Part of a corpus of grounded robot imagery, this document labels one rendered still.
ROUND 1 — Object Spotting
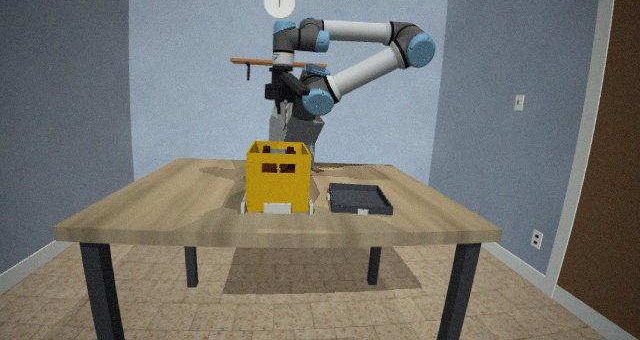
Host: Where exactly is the yellow divided crate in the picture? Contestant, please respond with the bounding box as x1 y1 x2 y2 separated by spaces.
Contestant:
246 141 311 213

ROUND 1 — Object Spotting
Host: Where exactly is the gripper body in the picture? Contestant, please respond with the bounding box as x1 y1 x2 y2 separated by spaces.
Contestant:
265 65 295 102

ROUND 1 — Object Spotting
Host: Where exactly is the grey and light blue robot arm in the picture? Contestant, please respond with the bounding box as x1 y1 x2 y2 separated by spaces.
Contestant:
272 17 436 121

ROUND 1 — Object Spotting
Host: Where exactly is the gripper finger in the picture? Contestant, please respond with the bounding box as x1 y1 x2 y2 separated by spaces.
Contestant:
272 92 286 131
283 97 296 131

